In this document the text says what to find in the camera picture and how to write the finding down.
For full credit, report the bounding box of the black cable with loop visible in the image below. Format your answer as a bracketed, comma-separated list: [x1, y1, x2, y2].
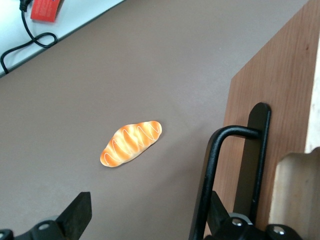
[0, 0, 59, 75]

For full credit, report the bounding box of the black metal drawer handle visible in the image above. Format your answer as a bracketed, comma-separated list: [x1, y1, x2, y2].
[188, 101, 273, 240]

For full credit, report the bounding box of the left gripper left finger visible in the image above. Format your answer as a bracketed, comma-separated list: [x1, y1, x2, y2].
[0, 191, 93, 240]

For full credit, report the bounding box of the orange striped bread roll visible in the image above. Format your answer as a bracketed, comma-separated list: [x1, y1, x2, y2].
[99, 120, 163, 168]

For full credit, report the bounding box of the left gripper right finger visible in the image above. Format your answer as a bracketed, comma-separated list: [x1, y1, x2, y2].
[204, 190, 305, 240]

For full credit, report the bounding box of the red flat card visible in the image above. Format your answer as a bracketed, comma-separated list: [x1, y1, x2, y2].
[30, 0, 62, 24]

